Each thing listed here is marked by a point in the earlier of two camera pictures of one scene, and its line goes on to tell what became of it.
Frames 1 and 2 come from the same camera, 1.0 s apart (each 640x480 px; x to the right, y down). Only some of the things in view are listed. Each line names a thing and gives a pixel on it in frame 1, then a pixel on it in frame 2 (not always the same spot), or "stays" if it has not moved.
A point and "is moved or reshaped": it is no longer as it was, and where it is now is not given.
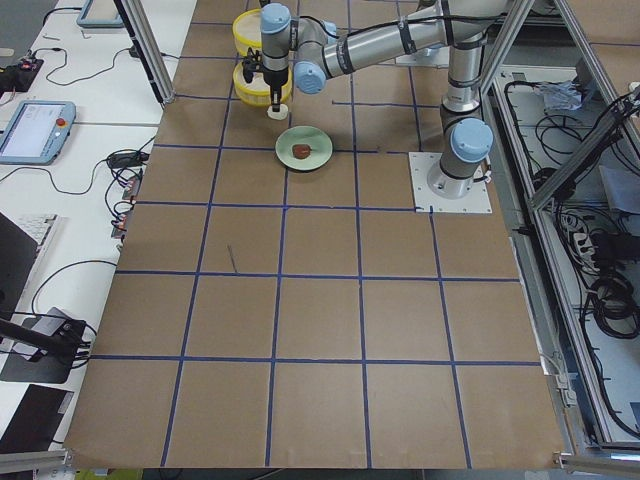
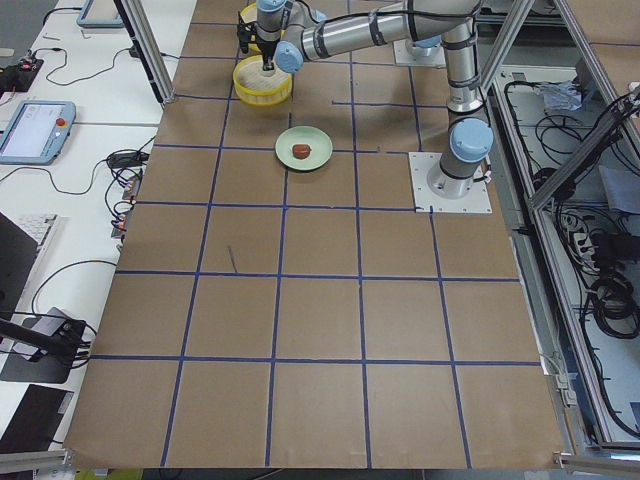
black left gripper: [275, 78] to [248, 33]
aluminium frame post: [140, 30] stays
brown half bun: [301, 151] stays
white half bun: [278, 115] is moved or reshaped
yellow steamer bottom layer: [256, 93] stays
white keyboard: [36, 226] stays
